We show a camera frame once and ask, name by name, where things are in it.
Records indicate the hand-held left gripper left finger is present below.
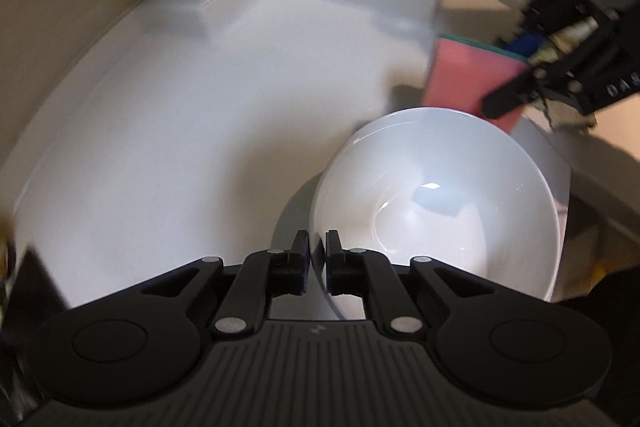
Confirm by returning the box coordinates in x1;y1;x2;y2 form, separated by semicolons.
141;230;310;339

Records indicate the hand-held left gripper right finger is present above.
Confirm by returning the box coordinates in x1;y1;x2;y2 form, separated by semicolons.
325;230;496;339

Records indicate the pink and green sponge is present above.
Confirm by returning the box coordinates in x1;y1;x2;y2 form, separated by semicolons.
422;37;532;136

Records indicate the white bowl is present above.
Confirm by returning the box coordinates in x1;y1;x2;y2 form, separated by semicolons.
308;107;561;323

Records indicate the white dish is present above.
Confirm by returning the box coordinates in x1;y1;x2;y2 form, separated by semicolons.
509;118;574;304

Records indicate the white sink basin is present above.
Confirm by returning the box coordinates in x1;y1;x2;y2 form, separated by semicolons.
10;0;571;323

